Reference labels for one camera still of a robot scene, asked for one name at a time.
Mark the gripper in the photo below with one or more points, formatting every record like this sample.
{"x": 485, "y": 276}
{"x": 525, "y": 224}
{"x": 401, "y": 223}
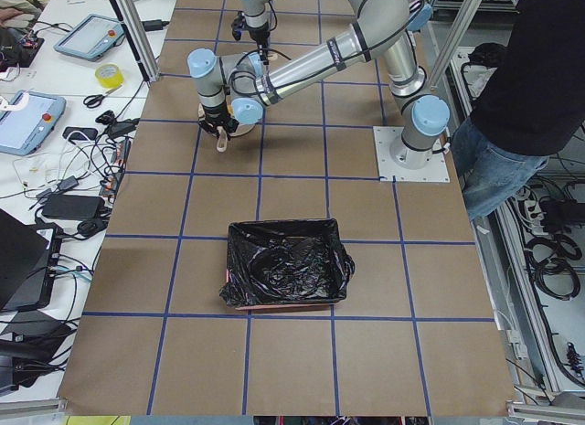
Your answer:
{"x": 215, "y": 120}
{"x": 260, "y": 35}

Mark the aluminium frame post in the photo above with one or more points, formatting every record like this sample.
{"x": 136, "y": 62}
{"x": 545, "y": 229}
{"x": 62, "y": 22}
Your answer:
{"x": 133, "y": 28}

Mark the beige dustpan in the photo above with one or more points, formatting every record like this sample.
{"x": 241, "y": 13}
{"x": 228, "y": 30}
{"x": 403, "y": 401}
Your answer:
{"x": 223, "y": 137}

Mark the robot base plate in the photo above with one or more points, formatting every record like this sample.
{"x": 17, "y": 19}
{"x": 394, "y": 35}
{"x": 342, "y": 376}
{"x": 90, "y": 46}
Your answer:
{"x": 398, "y": 163}

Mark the black scissors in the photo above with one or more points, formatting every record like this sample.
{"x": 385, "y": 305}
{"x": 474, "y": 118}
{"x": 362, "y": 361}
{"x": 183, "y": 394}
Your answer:
{"x": 95, "y": 100}

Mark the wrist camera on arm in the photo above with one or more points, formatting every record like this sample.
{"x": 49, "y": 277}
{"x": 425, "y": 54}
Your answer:
{"x": 238, "y": 26}

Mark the teach pendant far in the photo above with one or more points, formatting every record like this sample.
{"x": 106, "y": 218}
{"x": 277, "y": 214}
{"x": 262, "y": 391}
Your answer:
{"x": 91, "y": 38}

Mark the person in black shirt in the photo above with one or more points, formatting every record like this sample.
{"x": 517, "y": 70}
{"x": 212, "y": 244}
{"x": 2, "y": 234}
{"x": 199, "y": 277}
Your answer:
{"x": 529, "y": 108}

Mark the yellow tape roll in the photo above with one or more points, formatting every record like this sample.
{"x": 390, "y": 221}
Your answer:
{"x": 109, "y": 76}

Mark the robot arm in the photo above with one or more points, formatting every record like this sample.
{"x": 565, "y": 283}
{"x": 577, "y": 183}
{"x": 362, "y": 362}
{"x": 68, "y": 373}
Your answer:
{"x": 254, "y": 19}
{"x": 235, "y": 90}

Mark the bin with black bag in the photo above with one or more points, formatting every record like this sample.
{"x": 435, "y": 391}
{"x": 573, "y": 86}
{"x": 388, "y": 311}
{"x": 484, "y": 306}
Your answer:
{"x": 280, "y": 263}

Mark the teach pendant near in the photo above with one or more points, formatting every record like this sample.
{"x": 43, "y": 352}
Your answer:
{"x": 27, "y": 121}

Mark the teach pendant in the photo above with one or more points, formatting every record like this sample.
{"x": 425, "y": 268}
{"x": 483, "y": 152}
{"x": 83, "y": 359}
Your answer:
{"x": 27, "y": 121}
{"x": 91, "y": 38}

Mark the black power adapter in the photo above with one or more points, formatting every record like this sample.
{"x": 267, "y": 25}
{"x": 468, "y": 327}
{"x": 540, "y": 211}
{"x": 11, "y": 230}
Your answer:
{"x": 72, "y": 207}

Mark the black laptop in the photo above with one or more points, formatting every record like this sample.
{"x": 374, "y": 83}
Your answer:
{"x": 29, "y": 254}

